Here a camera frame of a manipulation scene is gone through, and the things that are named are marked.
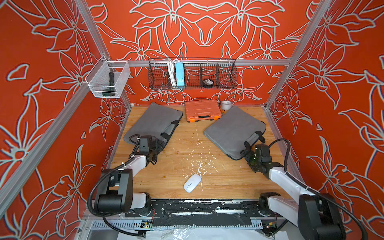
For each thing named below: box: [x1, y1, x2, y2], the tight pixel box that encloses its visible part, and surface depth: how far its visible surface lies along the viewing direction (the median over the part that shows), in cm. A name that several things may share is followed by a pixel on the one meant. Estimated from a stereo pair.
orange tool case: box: [184, 100, 222, 123], surface depth 116 cm
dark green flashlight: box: [102, 72, 115, 96], surface depth 82 cm
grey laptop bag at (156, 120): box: [123, 102, 183, 145], surface depth 108 cm
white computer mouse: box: [183, 174, 202, 194], surface depth 81 cm
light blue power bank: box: [175, 62, 185, 87], surface depth 92 cm
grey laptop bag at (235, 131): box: [203, 105, 266, 160], surface depth 100 cm
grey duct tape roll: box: [220, 100, 233, 110], surface depth 119 cm
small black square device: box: [202, 78, 215, 88], surface depth 97 cm
